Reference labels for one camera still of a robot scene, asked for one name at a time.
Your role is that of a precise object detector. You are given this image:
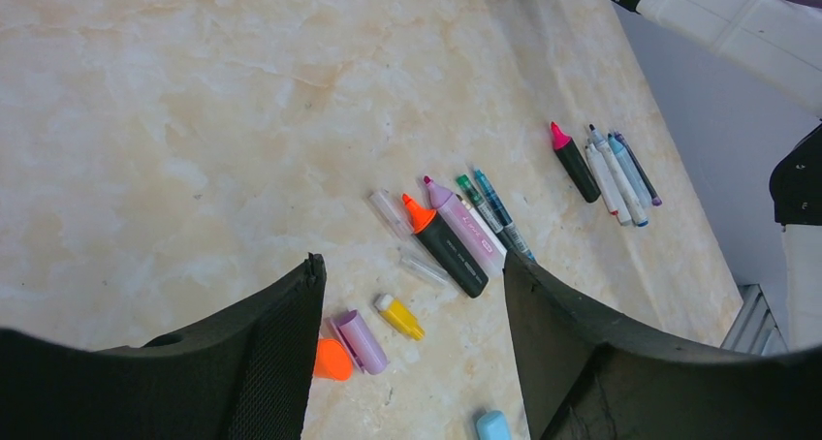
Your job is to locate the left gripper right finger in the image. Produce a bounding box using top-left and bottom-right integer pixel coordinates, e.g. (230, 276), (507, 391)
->
(504, 252), (821, 439)

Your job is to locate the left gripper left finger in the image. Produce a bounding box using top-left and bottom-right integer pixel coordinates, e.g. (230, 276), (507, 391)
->
(1, 254), (327, 439)

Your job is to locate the orange highlighter cap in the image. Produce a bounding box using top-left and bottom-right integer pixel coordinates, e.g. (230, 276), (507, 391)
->
(313, 338), (354, 382)

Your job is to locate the light blue highlighter cap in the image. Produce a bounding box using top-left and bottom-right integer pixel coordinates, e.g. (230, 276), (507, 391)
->
(474, 410), (512, 440)

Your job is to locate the lilac highlighter cap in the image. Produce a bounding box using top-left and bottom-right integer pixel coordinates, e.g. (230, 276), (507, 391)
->
(328, 309), (389, 375)

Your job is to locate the blue deli whiteboard marker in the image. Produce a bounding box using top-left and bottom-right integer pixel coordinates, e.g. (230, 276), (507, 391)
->
(588, 124), (649, 227)

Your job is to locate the clear teal gel pen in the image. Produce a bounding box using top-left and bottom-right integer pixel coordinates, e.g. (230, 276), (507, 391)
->
(473, 169), (536, 260)

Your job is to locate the red cap whiteboard marker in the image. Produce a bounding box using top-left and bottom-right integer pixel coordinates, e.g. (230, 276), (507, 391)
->
(585, 141), (633, 227)

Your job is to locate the black slim pen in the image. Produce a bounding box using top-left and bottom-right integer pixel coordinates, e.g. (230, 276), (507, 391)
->
(614, 131), (663, 206)

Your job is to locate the clear pen cap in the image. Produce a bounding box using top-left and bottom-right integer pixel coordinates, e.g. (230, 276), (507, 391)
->
(367, 189), (413, 240)
(398, 247), (451, 287)

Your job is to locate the clear green gel pen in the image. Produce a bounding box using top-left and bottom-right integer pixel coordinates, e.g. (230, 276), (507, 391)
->
(456, 174), (515, 250)

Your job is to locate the black orange cap highlighter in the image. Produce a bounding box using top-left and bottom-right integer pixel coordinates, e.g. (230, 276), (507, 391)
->
(401, 193), (489, 299)

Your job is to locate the light blue pastel highlighter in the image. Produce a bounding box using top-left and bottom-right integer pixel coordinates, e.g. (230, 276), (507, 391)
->
(608, 134), (651, 208)

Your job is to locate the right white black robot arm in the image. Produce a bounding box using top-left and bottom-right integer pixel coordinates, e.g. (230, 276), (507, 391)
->
(611, 0), (821, 350)

